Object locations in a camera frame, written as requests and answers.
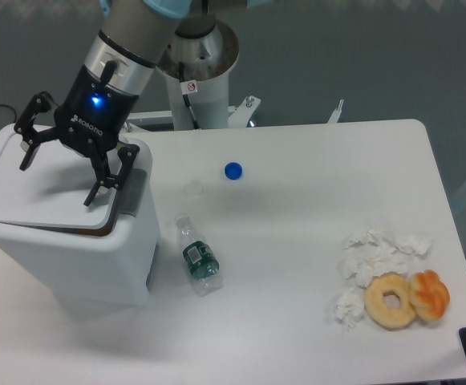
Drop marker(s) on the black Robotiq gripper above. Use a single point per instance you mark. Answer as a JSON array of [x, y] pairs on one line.
[[96, 112]]

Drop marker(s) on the white trash can lid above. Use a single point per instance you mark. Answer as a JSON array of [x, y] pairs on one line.
[[51, 193]]

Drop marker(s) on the white trash can body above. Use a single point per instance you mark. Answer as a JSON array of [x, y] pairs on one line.
[[114, 267]]

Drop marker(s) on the blue bottle cap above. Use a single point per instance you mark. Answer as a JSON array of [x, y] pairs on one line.
[[233, 171]]

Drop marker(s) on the clear plastic bottle green label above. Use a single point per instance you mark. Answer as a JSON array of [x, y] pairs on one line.
[[202, 266]]

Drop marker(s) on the large crumpled white tissue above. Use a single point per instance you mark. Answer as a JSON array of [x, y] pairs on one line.
[[372, 252]]

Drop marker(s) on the small crumpled white tissue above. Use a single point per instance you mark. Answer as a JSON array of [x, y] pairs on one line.
[[349, 308]]

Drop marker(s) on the orange glazed twisted bun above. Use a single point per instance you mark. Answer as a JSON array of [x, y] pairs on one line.
[[428, 295]]

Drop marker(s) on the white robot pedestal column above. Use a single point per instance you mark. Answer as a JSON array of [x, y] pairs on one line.
[[196, 66]]

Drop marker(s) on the plain ring donut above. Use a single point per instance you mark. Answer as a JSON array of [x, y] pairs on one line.
[[387, 302]]

